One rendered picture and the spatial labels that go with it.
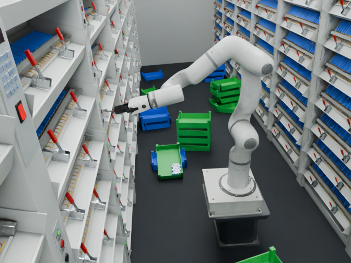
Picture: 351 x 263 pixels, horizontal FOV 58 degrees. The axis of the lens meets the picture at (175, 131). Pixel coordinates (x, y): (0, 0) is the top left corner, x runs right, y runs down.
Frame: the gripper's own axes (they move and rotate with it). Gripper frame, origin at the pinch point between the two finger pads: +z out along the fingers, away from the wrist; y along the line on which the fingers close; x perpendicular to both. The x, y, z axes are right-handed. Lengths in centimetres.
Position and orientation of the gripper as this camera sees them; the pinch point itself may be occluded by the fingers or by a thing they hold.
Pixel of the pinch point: (119, 109)
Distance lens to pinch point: 156.2
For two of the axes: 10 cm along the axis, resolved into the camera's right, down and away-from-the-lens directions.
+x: -2.5, -8.5, -4.7
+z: -9.7, 2.6, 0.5
